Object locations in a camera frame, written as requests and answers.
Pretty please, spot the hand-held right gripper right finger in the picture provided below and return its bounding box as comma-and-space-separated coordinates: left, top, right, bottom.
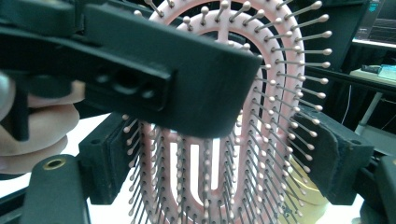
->
290, 105, 375, 206

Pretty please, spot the light blue box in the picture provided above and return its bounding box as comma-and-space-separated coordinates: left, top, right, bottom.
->
376, 63, 396, 82

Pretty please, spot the pink hairbrush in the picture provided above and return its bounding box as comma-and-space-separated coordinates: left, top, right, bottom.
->
122, 0, 333, 224

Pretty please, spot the white desk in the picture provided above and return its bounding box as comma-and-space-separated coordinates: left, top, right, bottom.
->
348, 37, 396, 135

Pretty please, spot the thin cable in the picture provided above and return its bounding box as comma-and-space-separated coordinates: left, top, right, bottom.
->
341, 84, 353, 126

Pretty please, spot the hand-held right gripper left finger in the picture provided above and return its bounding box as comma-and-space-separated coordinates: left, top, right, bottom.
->
78, 112, 145, 205

